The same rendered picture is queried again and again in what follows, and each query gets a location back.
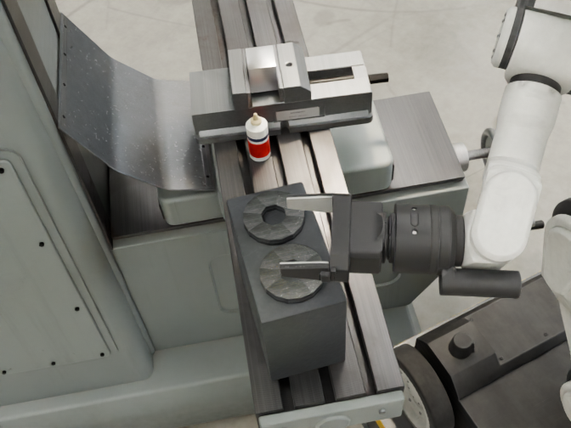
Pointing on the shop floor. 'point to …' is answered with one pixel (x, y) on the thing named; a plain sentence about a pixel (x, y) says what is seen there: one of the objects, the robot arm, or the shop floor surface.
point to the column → (55, 234)
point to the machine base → (172, 388)
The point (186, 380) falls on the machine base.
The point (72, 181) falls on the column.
